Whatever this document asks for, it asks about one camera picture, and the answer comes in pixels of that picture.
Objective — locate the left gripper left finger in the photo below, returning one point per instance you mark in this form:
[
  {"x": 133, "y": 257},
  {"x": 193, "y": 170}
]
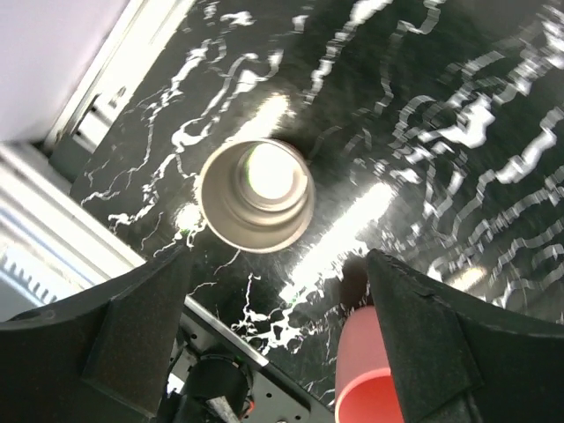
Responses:
[{"x": 101, "y": 355}]

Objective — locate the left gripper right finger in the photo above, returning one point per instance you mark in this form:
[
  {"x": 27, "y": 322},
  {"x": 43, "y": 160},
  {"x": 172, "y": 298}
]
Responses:
[{"x": 455, "y": 358}]

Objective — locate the pink plastic cup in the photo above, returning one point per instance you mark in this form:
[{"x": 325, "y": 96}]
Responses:
[{"x": 364, "y": 389}]

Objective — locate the stainless steel cup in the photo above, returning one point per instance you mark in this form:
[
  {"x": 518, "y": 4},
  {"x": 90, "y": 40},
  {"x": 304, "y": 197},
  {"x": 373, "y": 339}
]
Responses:
[{"x": 257, "y": 195}]

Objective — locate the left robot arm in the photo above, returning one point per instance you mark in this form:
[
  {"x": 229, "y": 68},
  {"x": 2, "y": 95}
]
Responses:
[{"x": 222, "y": 387}]

